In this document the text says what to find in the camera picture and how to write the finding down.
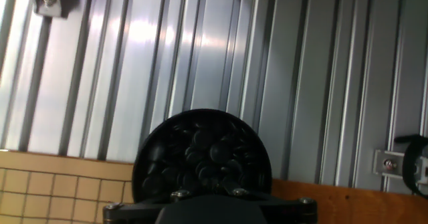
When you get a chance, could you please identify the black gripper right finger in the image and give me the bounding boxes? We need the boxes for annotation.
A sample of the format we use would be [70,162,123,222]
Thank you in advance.
[217,180,251,198]

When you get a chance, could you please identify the black bowl of go stones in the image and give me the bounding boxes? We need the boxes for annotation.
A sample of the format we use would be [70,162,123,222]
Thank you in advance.
[132,108,272,205]

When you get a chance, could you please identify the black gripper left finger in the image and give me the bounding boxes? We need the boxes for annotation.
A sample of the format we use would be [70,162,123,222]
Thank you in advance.
[169,182,201,201]

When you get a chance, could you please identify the tan go board mat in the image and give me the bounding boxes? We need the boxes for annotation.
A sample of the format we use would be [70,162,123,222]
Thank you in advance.
[0,149,134,224]

